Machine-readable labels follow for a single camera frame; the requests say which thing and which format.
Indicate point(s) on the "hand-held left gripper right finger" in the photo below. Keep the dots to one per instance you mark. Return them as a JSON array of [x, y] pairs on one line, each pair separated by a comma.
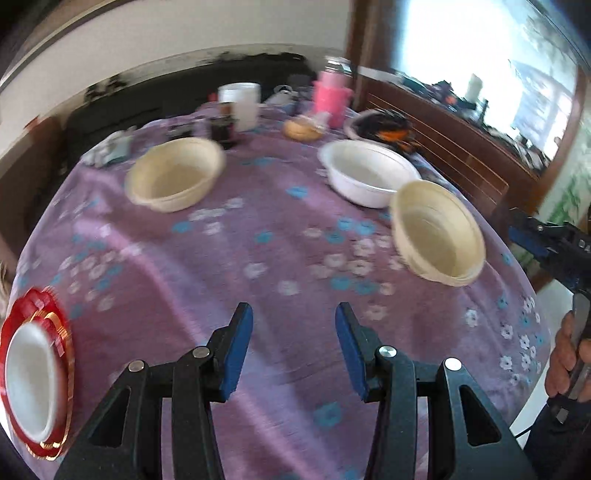
[[351, 350]]

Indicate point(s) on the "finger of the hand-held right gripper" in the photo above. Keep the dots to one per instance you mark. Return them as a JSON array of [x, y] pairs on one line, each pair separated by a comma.
[[531, 235]]

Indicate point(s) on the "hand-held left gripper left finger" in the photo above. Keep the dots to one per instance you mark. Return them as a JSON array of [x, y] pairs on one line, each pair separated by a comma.
[[238, 350]]

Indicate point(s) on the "cream bowl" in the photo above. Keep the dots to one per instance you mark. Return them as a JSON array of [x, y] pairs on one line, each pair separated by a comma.
[[173, 173], [436, 235]]

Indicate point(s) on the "red gold-rimmed plate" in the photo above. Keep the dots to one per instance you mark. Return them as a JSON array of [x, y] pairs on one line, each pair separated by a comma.
[[62, 369]]

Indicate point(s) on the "large white bowl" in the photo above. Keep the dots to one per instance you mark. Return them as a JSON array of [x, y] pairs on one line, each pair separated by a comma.
[[364, 173]]

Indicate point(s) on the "red bowl white inside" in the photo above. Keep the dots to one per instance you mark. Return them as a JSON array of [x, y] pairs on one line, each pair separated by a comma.
[[34, 302]]

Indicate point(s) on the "small white bowl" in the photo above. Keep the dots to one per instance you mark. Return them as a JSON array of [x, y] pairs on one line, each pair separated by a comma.
[[30, 383]]

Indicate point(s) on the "person's right hand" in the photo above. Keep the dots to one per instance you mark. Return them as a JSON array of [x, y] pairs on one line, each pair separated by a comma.
[[558, 360]]

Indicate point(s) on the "purple floral tablecloth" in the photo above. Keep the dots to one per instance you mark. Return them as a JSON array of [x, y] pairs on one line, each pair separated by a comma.
[[231, 258]]

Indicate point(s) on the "wooden chair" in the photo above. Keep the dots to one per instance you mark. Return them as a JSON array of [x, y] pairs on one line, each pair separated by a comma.
[[461, 152]]

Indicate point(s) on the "dark bowl of food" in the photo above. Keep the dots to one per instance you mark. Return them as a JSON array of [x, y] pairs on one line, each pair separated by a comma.
[[383, 127]]

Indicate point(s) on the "window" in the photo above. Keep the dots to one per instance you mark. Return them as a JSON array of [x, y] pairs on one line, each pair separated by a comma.
[[461, 46]]

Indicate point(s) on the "bread roll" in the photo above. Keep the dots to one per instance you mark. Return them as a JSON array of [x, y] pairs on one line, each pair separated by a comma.
[[302, 129]]

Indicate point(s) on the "grey white cloth pile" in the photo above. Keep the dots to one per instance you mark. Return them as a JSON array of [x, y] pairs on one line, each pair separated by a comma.
[[108, 150]]

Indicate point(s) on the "pink bottle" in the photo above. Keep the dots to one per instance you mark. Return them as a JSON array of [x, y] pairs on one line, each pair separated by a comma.
[[332, 97]]

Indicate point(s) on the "white plastic jar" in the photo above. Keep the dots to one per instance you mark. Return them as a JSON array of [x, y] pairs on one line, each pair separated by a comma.
[[240, 106]]

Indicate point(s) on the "black sofa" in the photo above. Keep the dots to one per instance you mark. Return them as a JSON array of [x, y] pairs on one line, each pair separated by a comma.
[[138, 101]]

